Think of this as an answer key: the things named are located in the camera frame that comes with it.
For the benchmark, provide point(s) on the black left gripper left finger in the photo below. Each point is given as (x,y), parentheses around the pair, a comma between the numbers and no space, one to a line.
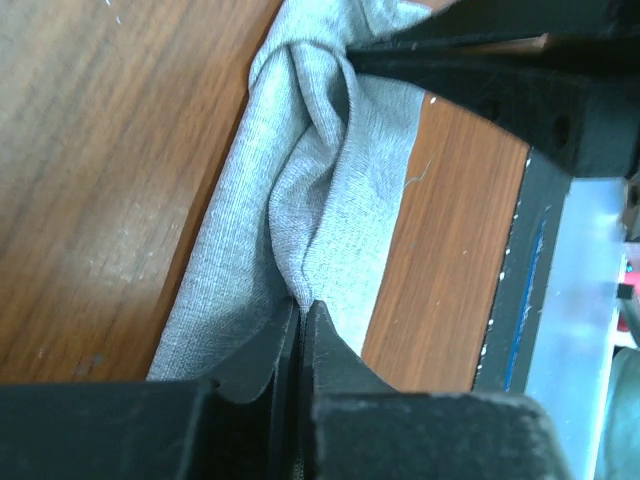
(236,421)

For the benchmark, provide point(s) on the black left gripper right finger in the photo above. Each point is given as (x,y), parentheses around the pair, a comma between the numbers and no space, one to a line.
(356,426)

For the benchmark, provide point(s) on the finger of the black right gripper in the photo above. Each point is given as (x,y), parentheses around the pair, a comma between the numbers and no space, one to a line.
(473,22)
(574,101)

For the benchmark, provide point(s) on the grey cloth napkin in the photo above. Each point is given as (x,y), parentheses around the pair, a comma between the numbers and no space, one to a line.
(309,195)

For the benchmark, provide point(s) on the aluminium front frame rail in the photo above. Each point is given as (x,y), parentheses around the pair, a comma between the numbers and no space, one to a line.
(588,387)

